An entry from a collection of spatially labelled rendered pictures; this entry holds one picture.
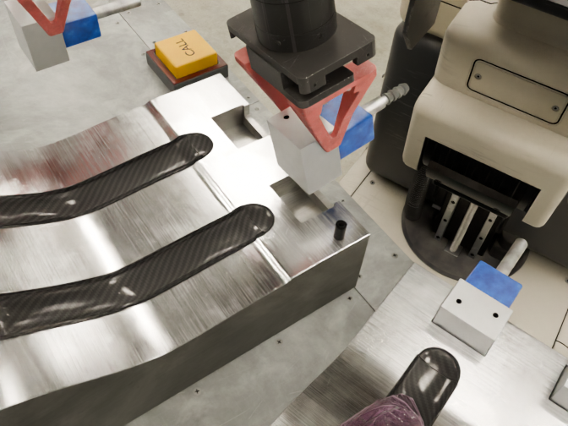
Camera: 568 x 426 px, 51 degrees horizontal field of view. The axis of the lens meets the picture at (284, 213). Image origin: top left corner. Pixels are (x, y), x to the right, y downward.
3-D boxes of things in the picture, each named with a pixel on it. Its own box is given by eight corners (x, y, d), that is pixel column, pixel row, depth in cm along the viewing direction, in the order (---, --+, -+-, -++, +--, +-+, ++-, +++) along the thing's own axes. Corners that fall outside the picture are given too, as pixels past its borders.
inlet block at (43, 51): (132, 10, 68) (124, -34, 64) (152, 33, 66) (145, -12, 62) (19, 46, 63) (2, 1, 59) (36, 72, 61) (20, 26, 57)
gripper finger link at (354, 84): (315, 183, 46) (297, 87, 39) (265, 138, 50) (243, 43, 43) (383, 141, 48) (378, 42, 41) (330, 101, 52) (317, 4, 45)
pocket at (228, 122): (248, 128, 65) (248, 101, 63) (275, 157, 63) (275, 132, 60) (211, 143, 64) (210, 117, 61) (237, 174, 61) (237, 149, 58)
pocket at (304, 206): (304, 191, 60) (308, 166, 57) (336, 226, 58) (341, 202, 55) (267, 210, 58) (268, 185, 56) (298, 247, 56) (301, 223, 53)
